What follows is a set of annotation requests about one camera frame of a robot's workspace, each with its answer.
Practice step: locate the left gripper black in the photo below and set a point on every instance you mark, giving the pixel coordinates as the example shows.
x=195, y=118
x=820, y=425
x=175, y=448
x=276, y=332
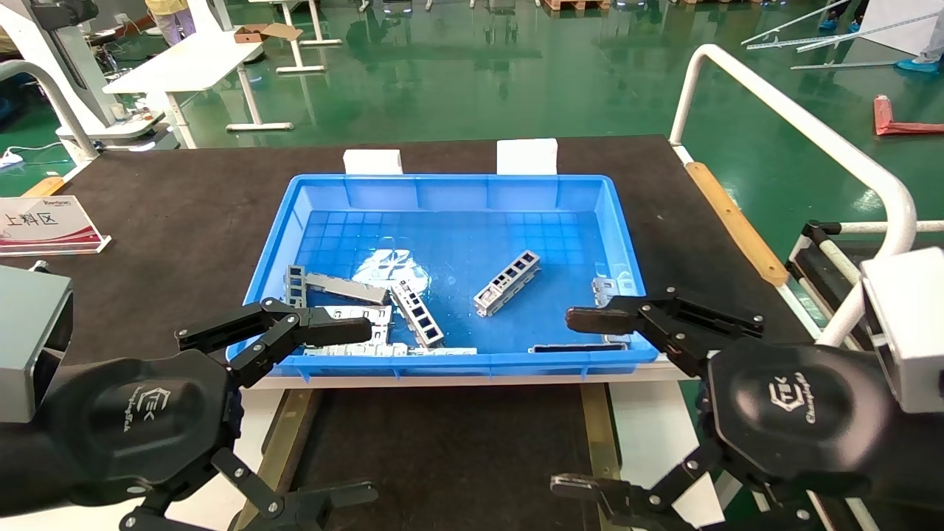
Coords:
x=147, y=420

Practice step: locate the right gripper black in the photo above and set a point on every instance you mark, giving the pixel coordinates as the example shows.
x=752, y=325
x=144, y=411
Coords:
x=796, y=413

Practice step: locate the grey metal bracket with holes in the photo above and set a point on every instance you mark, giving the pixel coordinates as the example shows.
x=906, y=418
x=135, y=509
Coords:
x=507, y=282

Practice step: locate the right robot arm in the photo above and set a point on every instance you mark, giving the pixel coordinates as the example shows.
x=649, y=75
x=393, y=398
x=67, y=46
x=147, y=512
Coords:
x=922, y=457

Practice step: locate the long flat grey part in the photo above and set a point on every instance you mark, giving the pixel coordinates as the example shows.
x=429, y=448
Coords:
x=346, y=287

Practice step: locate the flat slotted grey plate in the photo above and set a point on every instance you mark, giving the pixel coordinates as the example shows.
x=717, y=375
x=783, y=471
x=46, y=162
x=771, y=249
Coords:
x=380, y=313
x=380, y=336

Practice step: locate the long thin grey strip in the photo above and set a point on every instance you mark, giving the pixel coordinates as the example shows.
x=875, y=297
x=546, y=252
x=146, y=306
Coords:
x=413, y=351

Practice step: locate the wooden edge strip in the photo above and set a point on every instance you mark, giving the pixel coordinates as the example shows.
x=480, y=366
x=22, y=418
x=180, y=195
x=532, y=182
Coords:
x=734, y=221

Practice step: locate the blue plastic bin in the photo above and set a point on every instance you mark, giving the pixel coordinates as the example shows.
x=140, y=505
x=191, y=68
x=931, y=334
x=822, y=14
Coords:
x=472, y=236

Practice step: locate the white label card left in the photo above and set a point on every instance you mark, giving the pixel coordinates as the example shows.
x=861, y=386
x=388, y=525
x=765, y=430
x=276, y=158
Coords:
x=372, y=162

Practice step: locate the white label card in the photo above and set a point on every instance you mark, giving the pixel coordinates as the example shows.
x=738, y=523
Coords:
x=372, y=162
x=526, y=156

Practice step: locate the white label card right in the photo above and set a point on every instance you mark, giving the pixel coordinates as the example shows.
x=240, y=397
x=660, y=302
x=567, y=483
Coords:
x=526, y=156

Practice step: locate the red white sign placard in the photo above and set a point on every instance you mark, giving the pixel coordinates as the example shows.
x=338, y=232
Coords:
x=48, y=225

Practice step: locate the white tubular handrail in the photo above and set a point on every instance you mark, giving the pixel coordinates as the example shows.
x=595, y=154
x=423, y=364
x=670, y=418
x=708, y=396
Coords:
x=811, y=122

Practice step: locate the short wooden strip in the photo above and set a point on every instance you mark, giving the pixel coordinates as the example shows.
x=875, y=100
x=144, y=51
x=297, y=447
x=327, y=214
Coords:
x=44, y=186

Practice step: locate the red angled object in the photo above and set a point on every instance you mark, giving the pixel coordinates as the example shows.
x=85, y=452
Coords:
x=889, y=122

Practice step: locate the white work table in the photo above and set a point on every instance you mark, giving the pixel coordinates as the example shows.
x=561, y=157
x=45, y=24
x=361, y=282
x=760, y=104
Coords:
x=192, y=63

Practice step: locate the open cardboard box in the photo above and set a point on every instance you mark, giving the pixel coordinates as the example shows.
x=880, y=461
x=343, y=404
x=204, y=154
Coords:
x=262, y=32

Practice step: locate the short aluminium bar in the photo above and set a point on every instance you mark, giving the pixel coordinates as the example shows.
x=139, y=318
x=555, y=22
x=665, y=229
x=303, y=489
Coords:
x=841, y=66

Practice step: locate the white power adapter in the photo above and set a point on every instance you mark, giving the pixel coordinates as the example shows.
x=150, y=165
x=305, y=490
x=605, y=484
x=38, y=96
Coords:
x=11, y=158

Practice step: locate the long aluminium bar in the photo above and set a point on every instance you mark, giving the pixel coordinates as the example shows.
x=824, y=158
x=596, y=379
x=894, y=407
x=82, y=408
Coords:
x=863, y=31
x=789, y=28

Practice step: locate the grey tubular handrail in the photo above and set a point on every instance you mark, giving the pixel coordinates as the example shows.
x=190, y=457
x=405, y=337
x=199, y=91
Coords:
x=51, y=88

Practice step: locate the person in yellow coat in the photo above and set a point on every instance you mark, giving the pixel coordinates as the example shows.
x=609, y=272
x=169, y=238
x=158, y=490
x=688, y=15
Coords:
x=169, y=15

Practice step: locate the white machine stand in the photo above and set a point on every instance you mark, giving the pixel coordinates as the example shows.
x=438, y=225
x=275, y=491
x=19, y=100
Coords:
x=74, y=59

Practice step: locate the blue shoe cover foot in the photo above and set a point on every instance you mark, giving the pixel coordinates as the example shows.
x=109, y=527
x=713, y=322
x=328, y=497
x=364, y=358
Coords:
x=918, y=66

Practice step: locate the white board panel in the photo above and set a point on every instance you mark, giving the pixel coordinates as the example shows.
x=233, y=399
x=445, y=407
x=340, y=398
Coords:
x=903, y=22

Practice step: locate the grey bracket with tabs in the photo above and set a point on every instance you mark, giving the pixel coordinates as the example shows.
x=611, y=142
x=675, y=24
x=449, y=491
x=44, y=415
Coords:
x=616, y=287

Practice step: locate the upright grey ladder bracket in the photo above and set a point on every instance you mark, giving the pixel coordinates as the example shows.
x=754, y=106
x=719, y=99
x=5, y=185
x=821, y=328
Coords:
x=296, y=284

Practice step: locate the black white trolley frame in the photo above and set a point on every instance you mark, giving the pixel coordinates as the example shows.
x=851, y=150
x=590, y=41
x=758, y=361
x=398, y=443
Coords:
x=811, y=258

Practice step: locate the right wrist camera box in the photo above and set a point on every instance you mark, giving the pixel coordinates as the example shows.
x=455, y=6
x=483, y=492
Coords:
x=907, y=324

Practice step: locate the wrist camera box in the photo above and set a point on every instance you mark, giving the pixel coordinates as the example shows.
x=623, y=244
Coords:
x=29, y=339
x=907, y=324

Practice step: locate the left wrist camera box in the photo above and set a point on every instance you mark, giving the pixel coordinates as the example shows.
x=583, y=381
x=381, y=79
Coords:
x=29, y=339

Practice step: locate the white table leg frame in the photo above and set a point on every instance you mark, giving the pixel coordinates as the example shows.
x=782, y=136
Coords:
x=295, y=55

